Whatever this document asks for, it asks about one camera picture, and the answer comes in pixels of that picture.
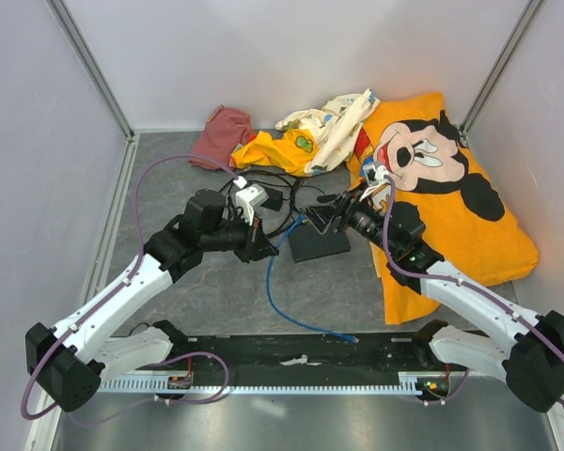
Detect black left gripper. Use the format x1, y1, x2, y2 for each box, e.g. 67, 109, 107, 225
201, 209, 279, 264

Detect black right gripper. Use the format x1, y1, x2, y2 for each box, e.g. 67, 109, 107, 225
299, 179, 399, 256

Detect black network switch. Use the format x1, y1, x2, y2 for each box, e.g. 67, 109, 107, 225
288, 223, 351, 263

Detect blue ethernet cable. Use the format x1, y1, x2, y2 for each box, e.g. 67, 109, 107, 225
266, 213, 361, 343

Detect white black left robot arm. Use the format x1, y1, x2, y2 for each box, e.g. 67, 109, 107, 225
24, 184, 277, 412

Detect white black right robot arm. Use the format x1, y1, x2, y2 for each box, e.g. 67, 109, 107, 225
304, 192, 564, 412

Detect black power adapter brick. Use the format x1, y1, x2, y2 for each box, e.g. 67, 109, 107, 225
261, 187, 284, 211

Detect yellow dinosaur garment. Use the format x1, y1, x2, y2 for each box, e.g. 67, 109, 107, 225
230, 130, 320, 177

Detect cream dinosaur print cloth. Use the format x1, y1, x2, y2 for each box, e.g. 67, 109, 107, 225
274, 88, 380, 177

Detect orange Mickey Mouse pillow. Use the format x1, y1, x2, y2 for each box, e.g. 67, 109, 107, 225
346, 91, 541, 325

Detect maroon red cloth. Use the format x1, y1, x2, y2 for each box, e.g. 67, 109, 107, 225
189, 105, 254, 170

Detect black ethernet cable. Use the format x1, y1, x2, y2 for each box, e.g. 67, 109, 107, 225
218, 171, 339, 241

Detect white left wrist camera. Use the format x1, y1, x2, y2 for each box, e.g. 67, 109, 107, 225
233, 176, 268, 225

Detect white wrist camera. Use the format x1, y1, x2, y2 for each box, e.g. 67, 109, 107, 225
233, 176, 268, 225
360, 162, 391, 201

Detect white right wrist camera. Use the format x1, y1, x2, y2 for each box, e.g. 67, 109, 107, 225
360, 162, 391, 201

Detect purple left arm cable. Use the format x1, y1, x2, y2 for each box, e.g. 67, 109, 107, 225
20, 155, 245, 428

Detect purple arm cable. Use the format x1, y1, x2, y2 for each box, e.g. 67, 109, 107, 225
383, 176, 564, 417
20, 155, 245, 428

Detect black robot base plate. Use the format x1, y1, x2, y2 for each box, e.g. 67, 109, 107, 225
169, 333, 446, 382

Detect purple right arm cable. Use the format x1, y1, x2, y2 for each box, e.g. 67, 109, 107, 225
383, 176, 564, 417

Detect grey slotted cable duct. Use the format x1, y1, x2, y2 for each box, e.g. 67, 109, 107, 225
99, 367, 446, 396

